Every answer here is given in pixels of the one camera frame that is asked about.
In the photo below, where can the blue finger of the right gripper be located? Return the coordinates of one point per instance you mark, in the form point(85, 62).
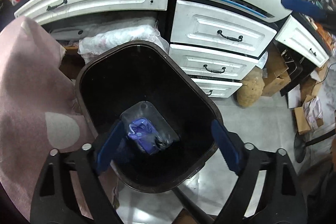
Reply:
point(306, 8)

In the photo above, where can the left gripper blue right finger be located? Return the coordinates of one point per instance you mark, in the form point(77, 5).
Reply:
point(281, 199)

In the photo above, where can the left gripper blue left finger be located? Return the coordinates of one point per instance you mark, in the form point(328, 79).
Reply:
point(54, 199)

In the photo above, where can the purple plastic bag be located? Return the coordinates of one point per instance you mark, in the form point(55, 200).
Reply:
point(146, 137)

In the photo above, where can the small clear plastic wrapper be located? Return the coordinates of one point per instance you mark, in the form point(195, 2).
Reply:
point(145, 109)

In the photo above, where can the black trash bin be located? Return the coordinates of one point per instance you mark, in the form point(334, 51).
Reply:
point(141, 71)

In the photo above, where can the white side drawer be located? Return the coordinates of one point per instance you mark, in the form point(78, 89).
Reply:
point(295, 36)

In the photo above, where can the cardboard box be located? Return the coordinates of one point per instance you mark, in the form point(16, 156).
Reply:
point(277, 75)

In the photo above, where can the white drawer cabinet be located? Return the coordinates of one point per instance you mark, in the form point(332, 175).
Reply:
point(215, 47)

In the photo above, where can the pink polka dot tablecloth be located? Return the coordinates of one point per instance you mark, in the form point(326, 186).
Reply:
point(39, 110)

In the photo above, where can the brown burlap sack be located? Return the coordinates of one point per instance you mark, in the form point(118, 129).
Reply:
point(251, 89)

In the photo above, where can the white plastic bag bundle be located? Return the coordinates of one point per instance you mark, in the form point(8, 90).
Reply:
point(91, 47)

